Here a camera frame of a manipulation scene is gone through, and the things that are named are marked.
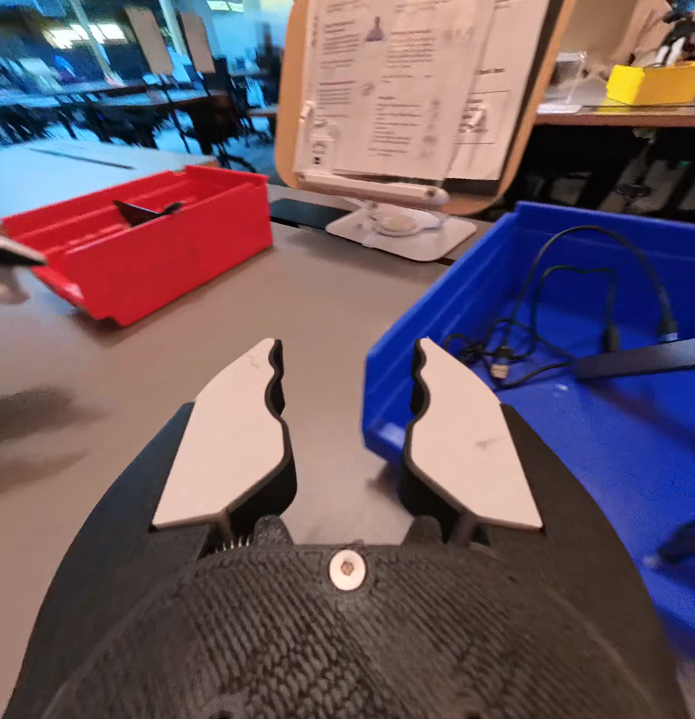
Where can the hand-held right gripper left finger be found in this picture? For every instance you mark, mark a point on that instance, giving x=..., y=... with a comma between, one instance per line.
x=229, y=438

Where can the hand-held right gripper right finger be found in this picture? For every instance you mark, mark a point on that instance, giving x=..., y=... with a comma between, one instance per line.
x=471, y=444

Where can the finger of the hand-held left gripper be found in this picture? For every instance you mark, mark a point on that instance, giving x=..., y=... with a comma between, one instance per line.
x=10, y=244
x=2, y=286

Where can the blue plastic bin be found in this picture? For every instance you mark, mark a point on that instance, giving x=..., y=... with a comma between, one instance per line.
x=549, y=449

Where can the grey USB hub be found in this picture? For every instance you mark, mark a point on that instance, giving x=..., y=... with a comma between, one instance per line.
x=639, y=359
x=135, y=212

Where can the red plastic bin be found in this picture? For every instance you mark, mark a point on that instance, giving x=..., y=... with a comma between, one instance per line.
x=173, y=269

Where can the grey desk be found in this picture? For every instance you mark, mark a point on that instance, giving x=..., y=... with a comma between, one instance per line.
x=325, y=292

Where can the grey neighbouring table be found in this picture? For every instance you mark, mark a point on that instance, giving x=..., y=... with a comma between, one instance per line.
x=55, y=174

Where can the white document stand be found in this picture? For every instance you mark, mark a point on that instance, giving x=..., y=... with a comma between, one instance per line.
x=403, y=236

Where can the brown cardboard sign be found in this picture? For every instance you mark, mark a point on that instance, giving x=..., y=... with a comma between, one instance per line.
x=151, y=39
x=197, y=42

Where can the wooden document board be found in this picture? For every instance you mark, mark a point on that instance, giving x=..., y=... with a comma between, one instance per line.
x=288, y=84

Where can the wooden side table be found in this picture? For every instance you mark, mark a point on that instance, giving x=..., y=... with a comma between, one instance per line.
x=622, y=115

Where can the white printed paper sheets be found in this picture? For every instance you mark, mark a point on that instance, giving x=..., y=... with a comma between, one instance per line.
x=392, y=84

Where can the clear acrylic box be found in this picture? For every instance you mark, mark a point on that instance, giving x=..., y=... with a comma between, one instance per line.
x=569, y=78

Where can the yellow plastic box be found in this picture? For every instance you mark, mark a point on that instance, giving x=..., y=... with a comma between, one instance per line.
x=656, y=84

